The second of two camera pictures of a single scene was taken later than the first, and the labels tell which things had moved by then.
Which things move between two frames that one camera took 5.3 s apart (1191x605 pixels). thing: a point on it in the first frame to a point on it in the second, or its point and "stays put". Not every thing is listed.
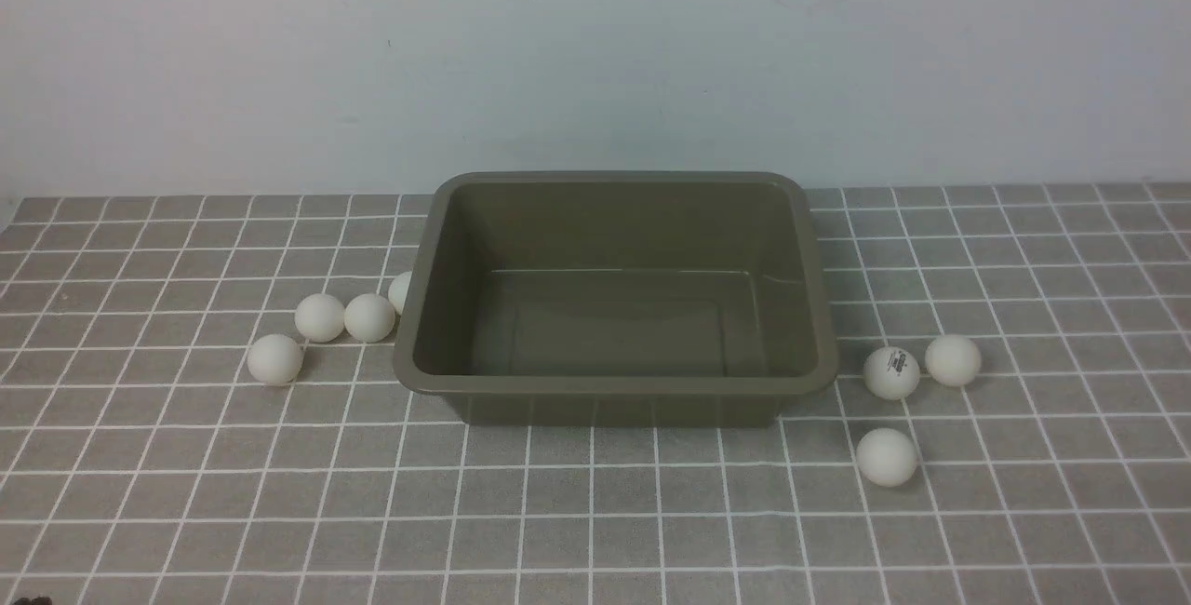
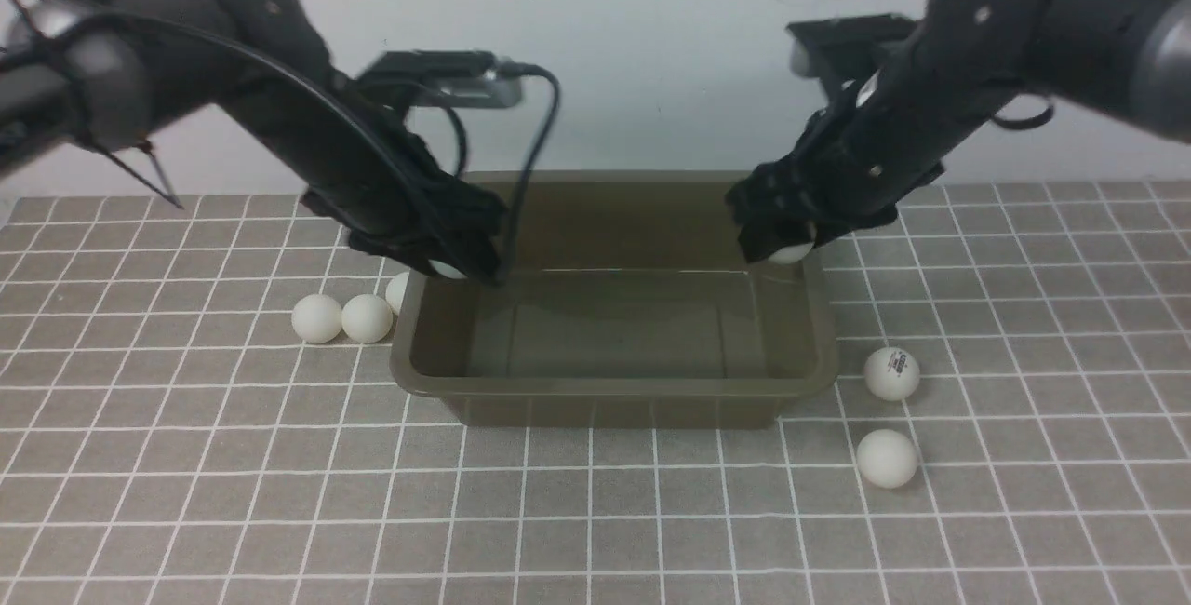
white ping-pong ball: (953, 361) to (791, 254)
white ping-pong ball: (319, 317) stays put
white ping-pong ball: (398, 291) stays put
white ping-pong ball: (887, 458) stays put
